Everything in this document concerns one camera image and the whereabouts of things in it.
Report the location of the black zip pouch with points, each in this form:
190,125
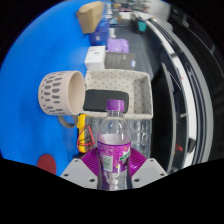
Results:
100,100

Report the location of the clear small-parts drawer cabinet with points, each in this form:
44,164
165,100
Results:
141,136

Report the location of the beige dotted storage tray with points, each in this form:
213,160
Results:
136,86

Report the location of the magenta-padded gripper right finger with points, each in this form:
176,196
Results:
150,171

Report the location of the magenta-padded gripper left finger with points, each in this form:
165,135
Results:
75,171

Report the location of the brown cardboard box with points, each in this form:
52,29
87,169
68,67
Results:
89,16

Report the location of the dark grey flat box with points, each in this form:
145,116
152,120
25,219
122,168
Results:
116,61

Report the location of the beige mug with dark spots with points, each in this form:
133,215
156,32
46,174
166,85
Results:
53,93

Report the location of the yellow multimeter with red leads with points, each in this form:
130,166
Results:
81,122

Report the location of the grey wall shelf unit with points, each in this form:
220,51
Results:
186,100

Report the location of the purple plastic bag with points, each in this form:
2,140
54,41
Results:
117,45

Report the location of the white cardboard box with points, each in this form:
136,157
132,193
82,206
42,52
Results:
95,58

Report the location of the blue storage box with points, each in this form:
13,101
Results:
100,35

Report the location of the flat round red coaster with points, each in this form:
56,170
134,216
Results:
46,163

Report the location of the purple-capped clear drink bottle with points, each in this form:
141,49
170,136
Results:
113,148

